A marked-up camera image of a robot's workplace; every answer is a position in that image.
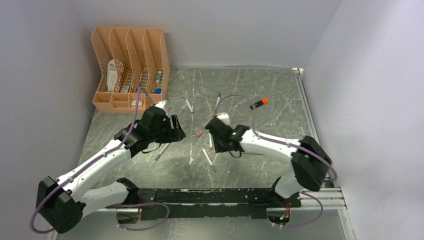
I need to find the white marker orange end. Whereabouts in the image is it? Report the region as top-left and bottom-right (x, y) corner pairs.
(208, 132), (214, 150)

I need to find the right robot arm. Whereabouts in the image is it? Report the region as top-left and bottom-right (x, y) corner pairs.
(205, 116), (332, 207)

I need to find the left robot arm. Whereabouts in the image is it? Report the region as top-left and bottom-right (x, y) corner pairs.
(30, 101), (186, 234)

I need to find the white pen grey cap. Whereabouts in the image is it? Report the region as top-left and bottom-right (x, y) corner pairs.
(202, 148), (217, 173)

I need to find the white pen blue cap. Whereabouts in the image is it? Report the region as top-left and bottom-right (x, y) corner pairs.
(184, 95), (195, 115)

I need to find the white pen teal cap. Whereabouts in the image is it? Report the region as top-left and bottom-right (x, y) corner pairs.
(214, 92), (222, 111)

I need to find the small box in tray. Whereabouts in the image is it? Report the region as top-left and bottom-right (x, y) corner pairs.
(130, 99), (143, 108)

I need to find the green white tube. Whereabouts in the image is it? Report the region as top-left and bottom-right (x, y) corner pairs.
(155, 70), (163, 85)

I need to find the black orange highlighter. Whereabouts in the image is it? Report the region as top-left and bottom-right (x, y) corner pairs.
(249, 98), (269, 110)

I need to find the white packet in organizer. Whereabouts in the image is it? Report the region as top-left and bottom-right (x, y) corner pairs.
(106, 59), (118, 92)

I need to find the orange file organizer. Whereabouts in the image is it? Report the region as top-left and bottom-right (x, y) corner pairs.
(91, 26), (171, 114)

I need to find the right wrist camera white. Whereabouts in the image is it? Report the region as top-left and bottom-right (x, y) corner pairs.
(216, 112), (231, 126)

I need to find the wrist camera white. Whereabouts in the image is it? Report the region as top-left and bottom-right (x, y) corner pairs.
(216, 112), (231, 126)
(154, 100), (169, 115)

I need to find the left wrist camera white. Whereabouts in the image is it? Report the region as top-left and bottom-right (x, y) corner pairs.
(154, 100), (169, 115)

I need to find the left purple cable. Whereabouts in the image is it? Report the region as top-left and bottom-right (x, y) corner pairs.
(30, 86), (157, 235)

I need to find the black base frame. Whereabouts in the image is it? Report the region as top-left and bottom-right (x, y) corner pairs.
(136, 188), (301, 220)

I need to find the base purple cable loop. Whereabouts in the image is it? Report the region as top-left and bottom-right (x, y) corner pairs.
(115, 202), (171, 232)

